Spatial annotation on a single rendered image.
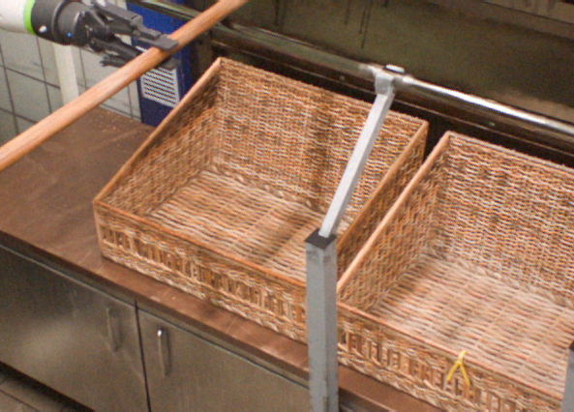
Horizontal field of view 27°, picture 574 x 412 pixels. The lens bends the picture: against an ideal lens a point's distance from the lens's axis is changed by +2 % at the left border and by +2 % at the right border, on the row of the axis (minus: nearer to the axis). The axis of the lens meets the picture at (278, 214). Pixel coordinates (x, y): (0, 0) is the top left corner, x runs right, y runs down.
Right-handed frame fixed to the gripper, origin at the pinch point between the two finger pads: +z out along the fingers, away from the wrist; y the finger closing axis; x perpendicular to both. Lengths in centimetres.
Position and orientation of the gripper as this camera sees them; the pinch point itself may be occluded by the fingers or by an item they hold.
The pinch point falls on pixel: (160, 51)
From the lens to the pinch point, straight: 215.0
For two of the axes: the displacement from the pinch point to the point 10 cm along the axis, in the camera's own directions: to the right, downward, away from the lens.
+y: 0.4, 8.0, 6.0
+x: -5.7, 5.1, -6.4
